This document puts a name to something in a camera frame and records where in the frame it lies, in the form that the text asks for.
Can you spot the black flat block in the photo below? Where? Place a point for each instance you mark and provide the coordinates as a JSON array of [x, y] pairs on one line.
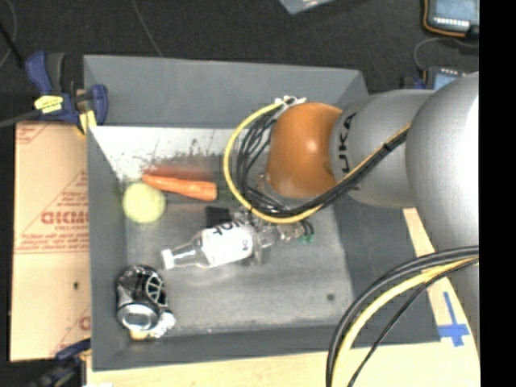
[[217, 215]]

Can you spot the grey metal bin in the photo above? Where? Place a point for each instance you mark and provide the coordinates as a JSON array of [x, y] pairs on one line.
[[282, 288]]

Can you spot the orange toy carrot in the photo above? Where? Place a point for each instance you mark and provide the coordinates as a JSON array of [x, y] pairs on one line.
[[181, 186]]

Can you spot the brown cardboard board, red print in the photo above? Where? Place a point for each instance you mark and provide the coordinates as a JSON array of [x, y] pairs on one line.
[[48, 224]]

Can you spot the yellow-green ball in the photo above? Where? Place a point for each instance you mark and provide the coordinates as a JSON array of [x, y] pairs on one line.
[[144, 202]]

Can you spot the crushed black and silver can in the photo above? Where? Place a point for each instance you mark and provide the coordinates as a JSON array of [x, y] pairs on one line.
[[141, 300]]

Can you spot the clear bottle with white label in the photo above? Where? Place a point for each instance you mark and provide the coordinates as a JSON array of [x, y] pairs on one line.
[[223, 242]]

